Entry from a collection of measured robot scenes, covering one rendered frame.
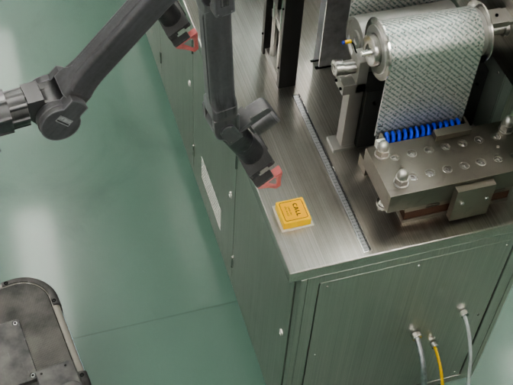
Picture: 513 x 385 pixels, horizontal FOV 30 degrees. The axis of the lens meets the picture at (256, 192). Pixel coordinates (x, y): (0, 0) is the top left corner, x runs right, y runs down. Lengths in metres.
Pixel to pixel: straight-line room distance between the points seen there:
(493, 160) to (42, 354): 1.41
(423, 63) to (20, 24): 2.38
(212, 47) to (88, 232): 1.70
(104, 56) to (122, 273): 1.66
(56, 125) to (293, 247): 0.73
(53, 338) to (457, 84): 1.39
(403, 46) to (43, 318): 1.40
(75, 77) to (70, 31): 2.42
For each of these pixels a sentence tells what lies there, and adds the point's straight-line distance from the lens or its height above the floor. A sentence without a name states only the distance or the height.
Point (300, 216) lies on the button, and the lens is 2.30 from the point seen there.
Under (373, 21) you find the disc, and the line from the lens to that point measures 2.24.
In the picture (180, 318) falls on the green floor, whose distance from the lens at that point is 3.21.
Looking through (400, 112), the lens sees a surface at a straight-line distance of 2.34.
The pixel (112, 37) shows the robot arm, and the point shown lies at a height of 1.58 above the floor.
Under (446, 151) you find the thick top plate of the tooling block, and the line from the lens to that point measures 2.35.
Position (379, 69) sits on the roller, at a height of 1.22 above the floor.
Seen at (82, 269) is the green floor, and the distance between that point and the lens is 3.35.
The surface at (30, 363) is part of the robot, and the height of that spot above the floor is 0.26.
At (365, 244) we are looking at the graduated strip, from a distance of 2.30.
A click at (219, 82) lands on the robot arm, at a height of 1.40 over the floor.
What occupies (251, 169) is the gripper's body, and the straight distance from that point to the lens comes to 2.13.
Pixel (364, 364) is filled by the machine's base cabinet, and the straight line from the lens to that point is 2.76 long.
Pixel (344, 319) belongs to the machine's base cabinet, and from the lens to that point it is 2.50.
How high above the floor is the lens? 2.72
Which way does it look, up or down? 50 degrees down
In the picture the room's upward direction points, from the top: 4 degrees clockwise
